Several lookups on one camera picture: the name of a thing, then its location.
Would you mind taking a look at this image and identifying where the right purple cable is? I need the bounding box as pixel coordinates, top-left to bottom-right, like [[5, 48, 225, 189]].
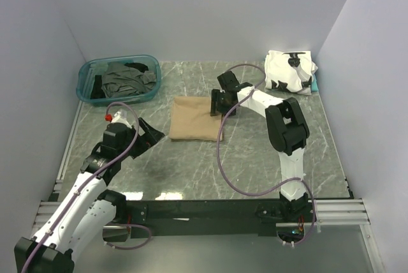
[[215, 64, 318, 247]]

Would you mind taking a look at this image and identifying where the teal plastic basket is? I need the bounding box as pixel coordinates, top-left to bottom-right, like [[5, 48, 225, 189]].
[[76, 55, 161, 106]]

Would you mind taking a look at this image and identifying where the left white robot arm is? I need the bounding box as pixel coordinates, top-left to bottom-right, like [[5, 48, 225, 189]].
[[14, 116, 164, 272]]

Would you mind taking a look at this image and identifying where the aluminium frame rail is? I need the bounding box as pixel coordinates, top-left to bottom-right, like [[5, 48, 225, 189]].
[[14, 112, 370, 272]]

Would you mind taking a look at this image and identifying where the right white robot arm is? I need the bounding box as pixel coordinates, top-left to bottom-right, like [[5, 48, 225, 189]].
[[210, 71, 312, 222]]

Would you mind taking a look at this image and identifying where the black base beam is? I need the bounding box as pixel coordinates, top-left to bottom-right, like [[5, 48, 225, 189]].
[[101, 198, 313, 242]]

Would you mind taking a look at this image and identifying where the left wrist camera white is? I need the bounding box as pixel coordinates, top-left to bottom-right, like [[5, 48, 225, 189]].
[[105, 109, 131, 128]]

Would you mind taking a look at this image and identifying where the purple cable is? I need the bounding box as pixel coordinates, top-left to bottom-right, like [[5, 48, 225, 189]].
[[215, 64, 318, 247], [18, 101, 152, 273]]

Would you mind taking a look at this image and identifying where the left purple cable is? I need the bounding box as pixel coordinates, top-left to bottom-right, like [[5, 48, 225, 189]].
[[18, 101, 152, 273]]

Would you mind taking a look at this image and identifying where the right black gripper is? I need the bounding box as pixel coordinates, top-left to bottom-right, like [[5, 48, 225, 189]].
[[210, 89, 237, 118]]

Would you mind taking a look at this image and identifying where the grey t shirt in basket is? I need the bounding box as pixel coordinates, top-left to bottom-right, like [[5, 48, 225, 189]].
[[101, 62, 157, 98]]

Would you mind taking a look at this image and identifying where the tan t shirt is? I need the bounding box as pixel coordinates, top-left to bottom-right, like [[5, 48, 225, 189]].
[[169, 96, 222, 142]]

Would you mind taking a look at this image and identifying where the black garment in basket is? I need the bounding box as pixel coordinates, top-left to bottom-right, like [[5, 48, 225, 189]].
[[90, 62, 157, 99]]

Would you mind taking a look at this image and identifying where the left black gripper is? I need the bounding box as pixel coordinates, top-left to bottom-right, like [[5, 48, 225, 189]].
[[117, 117, 164, 159]]

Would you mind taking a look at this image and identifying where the white printed folded t shirt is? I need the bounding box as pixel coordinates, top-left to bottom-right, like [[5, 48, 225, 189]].
[[264, 50, 318, 95]]

